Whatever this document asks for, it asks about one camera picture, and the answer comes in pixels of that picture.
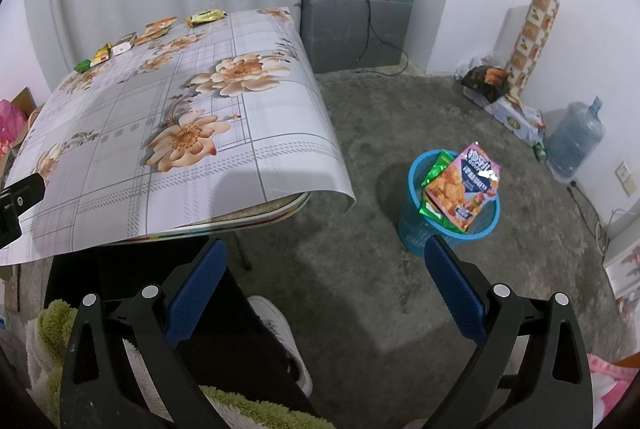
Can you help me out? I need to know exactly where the floral tablecloth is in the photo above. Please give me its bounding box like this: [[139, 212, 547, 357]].
[[0, 6, 358, 266]]

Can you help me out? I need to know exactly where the brown white tissue pack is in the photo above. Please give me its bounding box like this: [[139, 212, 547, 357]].
[[111, 32, 139, 56]]

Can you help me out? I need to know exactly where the orange yellow snack packet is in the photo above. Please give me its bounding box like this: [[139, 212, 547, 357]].
[[134, 16, 178, 46]]

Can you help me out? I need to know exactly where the green white fluffy cloth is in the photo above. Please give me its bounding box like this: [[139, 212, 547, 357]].
[[25, 299, 336, 429]]

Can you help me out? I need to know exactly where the pink biscuit snack bag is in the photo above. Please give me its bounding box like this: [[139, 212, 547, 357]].
[[424, 142, 502, 234]]

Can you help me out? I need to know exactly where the person's black trouser leg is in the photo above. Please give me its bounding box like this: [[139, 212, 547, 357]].
[[165, 254, 321, 417]]

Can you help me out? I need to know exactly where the black cable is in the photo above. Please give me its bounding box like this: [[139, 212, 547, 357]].
[[357, 0, 408, 75]]

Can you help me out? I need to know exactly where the blue mesh trash basket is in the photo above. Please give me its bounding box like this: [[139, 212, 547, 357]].
[[398, 149, 502, 255]]

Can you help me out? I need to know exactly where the dark printed bag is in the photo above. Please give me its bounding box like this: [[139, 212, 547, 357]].
[[460, 65, 512, 102]]

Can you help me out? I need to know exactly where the person's white shoe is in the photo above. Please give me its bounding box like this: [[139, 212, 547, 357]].
[[247, 295, 313, 397]]

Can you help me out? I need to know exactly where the yellow green snack packet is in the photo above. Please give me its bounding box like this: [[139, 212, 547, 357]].
[[185, 9, 228, 28]]

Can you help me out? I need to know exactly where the pink cloth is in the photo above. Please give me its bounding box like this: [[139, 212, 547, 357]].
[[585, 353, 640, 410]]

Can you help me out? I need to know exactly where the pink plastic bag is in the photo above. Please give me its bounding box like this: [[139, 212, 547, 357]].
[[0, 99, 26, 151]]

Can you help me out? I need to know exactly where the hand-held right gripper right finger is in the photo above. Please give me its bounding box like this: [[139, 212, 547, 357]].
[[424, 234, 596, 429]]

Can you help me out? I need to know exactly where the large green snack bag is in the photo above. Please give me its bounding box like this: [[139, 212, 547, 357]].
[[420, 150, 456, 222]]

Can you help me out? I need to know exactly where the white printed box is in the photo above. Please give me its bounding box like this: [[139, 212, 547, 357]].
[[462, 86, 546, 145]]

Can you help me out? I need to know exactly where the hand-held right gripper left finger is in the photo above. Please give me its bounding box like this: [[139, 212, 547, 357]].
[[59, 237, 228, 429]]

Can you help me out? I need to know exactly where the blue water jug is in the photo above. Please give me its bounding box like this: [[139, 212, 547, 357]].
[[545, 96, 606, 182]]

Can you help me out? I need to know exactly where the patterned cardboard box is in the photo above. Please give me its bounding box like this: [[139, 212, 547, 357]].
[[505, 0, 560, 90]]

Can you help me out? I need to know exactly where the grey cabinet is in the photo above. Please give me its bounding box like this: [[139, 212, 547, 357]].
[[300, 0, 415, 74]]

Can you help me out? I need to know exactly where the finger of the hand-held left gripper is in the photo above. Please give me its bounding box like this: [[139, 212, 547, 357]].
[[0, 173, 46, 212], [0, 208, 23, 247]]

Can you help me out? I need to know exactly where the wall socket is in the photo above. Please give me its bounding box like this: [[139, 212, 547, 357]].
[[615, 162, 633, 196]]

